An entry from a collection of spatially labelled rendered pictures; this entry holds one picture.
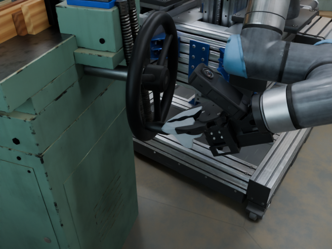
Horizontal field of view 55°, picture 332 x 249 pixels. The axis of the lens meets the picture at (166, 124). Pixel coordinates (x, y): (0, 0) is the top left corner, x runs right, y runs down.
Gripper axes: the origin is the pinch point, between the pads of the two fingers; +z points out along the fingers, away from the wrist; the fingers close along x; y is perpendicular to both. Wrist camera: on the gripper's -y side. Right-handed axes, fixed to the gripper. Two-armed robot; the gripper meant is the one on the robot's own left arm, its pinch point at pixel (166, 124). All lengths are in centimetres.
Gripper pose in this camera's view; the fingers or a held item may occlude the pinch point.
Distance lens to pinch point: 64.4
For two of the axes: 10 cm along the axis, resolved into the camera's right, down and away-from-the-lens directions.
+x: 3.6, -5.9, 7.3
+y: 4.6, 7.9, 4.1
